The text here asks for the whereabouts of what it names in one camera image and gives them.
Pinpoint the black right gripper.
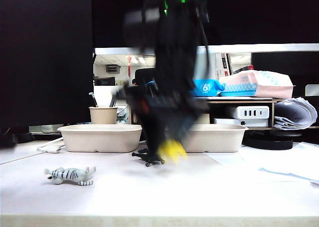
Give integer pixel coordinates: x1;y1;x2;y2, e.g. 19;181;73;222
116;83;211;161

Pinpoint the yellow black-eared mouse doll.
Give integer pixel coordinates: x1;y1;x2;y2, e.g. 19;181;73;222
157;138;189;165

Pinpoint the white striped tiger toy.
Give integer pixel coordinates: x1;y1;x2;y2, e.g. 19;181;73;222
44;166;97;187

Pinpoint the beige paper box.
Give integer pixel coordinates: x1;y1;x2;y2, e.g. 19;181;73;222
57;124;144;153
183;124;250;153

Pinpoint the white flat box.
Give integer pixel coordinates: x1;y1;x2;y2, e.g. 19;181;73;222
212;117;269;128

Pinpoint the small black dinosaur toy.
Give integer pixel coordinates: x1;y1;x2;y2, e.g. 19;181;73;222
131;149;165;167

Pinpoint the black office chair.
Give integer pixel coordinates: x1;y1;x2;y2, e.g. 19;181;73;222
134;67;157;86

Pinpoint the blue wet wipes pack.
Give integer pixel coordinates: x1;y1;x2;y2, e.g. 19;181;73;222
146;79;225;97

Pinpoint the beige paper cup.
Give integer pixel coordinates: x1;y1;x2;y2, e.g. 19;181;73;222
89;106;118;125

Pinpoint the flat white paper sheet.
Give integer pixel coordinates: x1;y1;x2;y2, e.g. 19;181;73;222
206;146;307;184

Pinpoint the thin grey laptop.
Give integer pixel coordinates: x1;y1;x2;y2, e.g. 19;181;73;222
195;96;274;101

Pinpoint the red hanging ornament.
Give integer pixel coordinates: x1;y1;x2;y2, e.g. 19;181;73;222
125;55;133;79

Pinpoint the background computer monitor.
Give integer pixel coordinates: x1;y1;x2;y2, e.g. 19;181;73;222
94;77;116;86

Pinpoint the white printed carton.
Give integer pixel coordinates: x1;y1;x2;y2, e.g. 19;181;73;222
215;52;233;78

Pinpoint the white power strip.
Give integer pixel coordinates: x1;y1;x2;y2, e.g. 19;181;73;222
225;105;270;120

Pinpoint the dark wooden desk shelf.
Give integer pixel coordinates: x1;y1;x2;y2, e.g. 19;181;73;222
129;96;319;131

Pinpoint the black round stand base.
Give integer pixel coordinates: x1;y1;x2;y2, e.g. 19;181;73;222
242;131;302;151

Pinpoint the pink tissue pack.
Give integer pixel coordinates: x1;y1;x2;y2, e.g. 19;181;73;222
218;70;296;100

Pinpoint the rolled stack of papers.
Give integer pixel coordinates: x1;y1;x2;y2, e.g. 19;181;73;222
273;97;318;131

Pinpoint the white paper stack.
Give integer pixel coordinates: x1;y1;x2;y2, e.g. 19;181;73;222
260;142;319;186

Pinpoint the black background panel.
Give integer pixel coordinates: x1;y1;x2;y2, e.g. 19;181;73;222
250;51;319;98

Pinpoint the black monitor with silver bezel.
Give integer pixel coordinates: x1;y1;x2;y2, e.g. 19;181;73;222
91;0;319;55

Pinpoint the large black monitor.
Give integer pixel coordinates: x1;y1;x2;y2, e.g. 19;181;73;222
0;0;94;138

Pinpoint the white rounded panel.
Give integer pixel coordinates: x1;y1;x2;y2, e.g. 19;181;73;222
305;84;319;97

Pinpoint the black monitor stand foot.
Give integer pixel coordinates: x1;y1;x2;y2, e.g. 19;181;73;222
0;127;35;145

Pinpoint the grey wall box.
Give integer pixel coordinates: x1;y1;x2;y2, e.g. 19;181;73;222
105;64;121;74

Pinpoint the white cable with connector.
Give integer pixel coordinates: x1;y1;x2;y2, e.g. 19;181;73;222
36;138;63;154

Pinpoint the silver monitor base plate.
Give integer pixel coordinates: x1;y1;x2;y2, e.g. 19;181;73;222
28;124;64;135

